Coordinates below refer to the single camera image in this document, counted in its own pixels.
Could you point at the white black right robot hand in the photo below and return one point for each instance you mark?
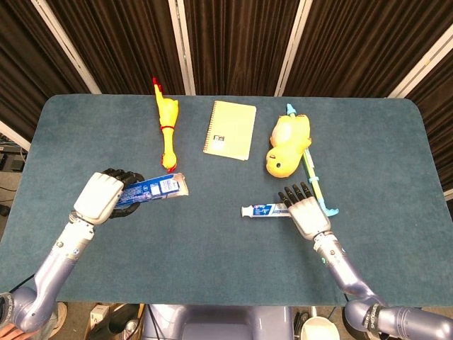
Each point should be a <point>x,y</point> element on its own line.
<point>309,216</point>

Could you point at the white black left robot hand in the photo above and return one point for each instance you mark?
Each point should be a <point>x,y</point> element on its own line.
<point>97,196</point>

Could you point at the white blue toothpaste tube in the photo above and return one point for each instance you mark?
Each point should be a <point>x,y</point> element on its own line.
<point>262,210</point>

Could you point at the blue cardboard box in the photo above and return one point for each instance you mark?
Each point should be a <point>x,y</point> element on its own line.
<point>159,187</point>

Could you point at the lilac grey right robot arm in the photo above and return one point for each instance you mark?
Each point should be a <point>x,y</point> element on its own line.
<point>343,269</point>

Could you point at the lilac grey left robot arm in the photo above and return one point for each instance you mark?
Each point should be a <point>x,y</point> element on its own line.
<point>53,269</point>

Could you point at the green blue toy water pump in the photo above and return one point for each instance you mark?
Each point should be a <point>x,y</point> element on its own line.
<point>313,180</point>

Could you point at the yellow plush chick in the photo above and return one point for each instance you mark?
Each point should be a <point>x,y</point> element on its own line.
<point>286,148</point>

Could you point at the black floor equipment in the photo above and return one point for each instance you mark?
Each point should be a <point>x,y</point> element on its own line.
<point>14,164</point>

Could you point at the teal velvet tablecloth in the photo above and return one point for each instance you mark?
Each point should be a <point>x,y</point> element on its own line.
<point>212,255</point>

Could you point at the yellow rubber chicken toy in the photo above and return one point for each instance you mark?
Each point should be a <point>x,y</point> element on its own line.
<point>168,113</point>

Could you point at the white round bowl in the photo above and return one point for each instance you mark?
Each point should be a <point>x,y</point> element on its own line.
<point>320,327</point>

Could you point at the yellow spiral notebook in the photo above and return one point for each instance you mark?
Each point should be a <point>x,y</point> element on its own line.
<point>230,131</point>

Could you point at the lilac grey robot torso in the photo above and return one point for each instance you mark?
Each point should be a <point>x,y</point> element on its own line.
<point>219,322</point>

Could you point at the dark brown pleated curtain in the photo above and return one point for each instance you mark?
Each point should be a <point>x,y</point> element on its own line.
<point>240,42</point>

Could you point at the white partition frame post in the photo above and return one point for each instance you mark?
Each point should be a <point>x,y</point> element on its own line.
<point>67,46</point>
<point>421,63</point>
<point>448,195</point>
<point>14,135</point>
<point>182,46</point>
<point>292,49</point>

